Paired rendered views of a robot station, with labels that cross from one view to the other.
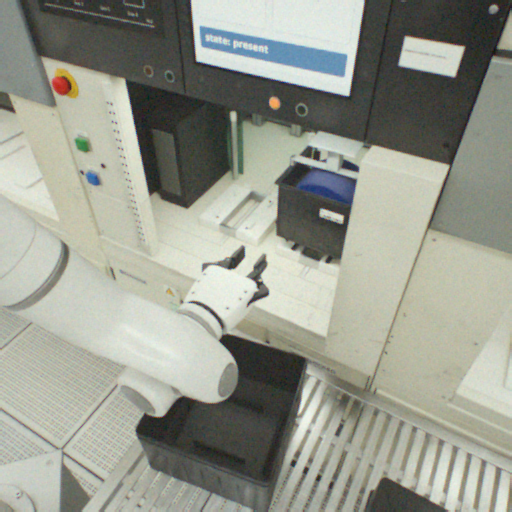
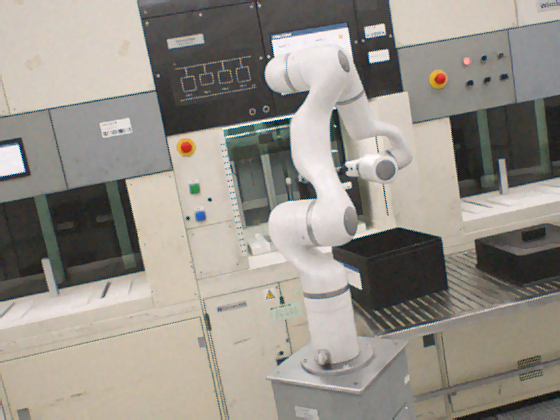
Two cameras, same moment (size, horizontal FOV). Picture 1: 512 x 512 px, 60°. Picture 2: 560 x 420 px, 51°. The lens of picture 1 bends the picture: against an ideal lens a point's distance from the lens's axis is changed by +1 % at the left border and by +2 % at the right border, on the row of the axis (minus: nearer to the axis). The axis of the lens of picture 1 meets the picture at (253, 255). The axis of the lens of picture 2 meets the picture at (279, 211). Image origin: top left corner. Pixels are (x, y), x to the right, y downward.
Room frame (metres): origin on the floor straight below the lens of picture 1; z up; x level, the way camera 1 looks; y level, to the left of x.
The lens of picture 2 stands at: (-0.86, 1.47, 1.41)
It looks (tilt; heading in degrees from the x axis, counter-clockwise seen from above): 9 degrees down; 322
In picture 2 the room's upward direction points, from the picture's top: 10 degrees counter-clockwise
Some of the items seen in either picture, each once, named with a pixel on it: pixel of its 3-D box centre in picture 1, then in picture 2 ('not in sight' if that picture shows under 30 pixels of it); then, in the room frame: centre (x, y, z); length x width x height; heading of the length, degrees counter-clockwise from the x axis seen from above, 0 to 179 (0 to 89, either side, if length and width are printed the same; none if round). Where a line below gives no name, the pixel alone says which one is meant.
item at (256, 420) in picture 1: (228, 411); (387, 265); (0.45, 0.05, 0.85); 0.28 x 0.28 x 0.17; 70
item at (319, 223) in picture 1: (329, 194); (328, 189); (0.96, -0.21, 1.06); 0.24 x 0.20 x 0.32; 60
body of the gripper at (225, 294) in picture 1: (218, 299); (363, 166); (0.48, 0.06, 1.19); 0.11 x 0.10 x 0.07; 151
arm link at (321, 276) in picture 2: not in sight; (307, 245); (0.27, 0.54, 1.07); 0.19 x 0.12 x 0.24; 17
